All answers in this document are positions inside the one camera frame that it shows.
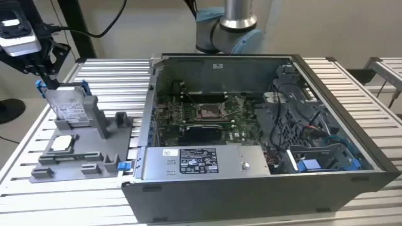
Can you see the grey parts rack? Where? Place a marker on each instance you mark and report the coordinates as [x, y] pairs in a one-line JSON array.
[[94, 146]]

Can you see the blue case latch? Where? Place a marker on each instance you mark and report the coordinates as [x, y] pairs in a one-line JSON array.
[[123, 166]]

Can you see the black stand post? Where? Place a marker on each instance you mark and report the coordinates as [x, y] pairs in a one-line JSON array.
[[83, 44]]

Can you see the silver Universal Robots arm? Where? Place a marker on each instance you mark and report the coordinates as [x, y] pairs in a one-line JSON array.
[[235, 14]]

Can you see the CPU socket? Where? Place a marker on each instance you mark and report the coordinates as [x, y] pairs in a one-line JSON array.
[[208, 111]]

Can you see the black table bracket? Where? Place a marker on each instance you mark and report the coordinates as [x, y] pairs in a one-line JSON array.
[[361, 75]]

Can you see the green motherboard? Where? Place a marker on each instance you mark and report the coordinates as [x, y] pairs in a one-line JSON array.
[[244, 131]]

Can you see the silver CPU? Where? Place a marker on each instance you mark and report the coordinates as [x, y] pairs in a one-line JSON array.
[[64, 143]]

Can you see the grey metal drive cage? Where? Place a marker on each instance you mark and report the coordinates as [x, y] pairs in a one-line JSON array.
[[291, 131]]

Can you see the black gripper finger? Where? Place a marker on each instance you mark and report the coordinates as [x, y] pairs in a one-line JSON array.
[[49, 81]]

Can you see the black RAM slot bank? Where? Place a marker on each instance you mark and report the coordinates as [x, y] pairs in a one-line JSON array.
[[206, 96]]

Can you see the black graphics card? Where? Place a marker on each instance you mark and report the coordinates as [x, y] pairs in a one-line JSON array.
[[202, 135]]

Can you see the blue disk bay block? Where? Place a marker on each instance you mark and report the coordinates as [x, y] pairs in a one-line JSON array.
[[309, 164]]

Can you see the silver power supply unit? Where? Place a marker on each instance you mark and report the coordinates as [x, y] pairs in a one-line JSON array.
[[156, 164]]

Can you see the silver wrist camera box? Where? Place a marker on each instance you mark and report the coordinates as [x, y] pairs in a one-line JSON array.
[[19, 46]]

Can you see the blue disk bay tab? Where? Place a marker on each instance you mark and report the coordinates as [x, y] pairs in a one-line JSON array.
[[355, 164]]

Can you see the dark grey PC case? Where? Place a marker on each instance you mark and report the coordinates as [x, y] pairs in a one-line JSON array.
[[219, 200]]

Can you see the black round floor base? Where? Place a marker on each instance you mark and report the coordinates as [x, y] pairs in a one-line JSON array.
[[11, 110]]

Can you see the metal slat side table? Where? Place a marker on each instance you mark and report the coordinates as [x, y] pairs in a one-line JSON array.
[[386, 70]]

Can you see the hard disk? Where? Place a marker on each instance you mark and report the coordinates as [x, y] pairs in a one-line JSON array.
[[67, 103]]

